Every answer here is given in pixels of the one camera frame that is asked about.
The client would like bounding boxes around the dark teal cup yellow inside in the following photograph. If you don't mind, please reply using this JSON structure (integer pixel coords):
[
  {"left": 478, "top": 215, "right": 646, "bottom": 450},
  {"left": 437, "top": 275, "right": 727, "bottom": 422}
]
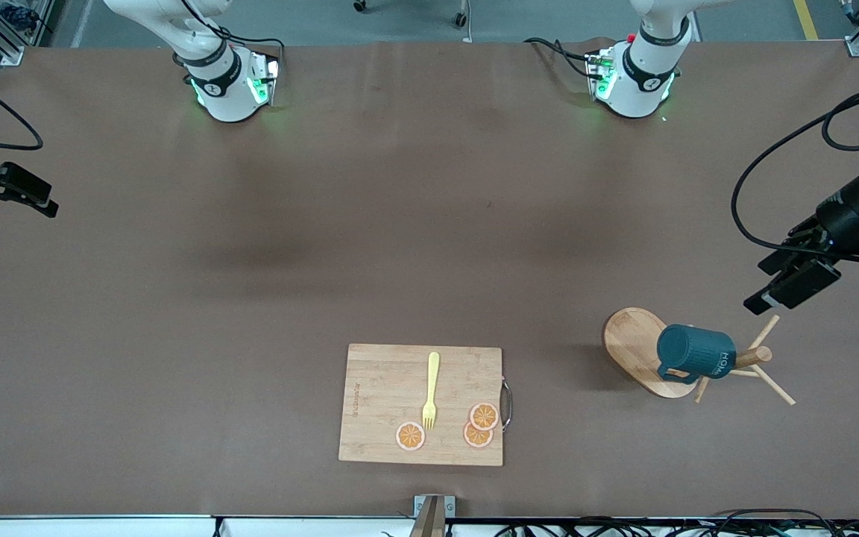
[{"left": 656, "top": 323, "right": 737, "bottom": 385}]

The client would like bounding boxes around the wooden mug tree rack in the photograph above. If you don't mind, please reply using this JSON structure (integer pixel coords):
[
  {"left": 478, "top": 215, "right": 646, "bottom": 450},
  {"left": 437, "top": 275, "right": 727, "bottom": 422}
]
[{"left": 602, "top": 307, "right": 797, "bottom": 406}]

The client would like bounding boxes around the yellow plastic fork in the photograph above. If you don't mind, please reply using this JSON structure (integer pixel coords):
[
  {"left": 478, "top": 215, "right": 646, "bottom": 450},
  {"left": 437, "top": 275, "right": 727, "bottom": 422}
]
[{"left": 421, "top": 352, "right": 441, "bottom": 432}]

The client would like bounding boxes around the grey metal mounting bracket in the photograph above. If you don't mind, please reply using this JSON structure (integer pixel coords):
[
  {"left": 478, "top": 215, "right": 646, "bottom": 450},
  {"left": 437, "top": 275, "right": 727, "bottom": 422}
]
[{"left": 413, "top": 494, "right": 456, "bottom": 518}]

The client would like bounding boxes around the bamboo cutting board metal handle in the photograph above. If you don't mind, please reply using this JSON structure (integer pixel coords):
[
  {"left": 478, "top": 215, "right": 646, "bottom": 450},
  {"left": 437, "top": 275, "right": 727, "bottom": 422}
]
[{"left": 339, "top": 343, "right": 513, "bottom": 468}]

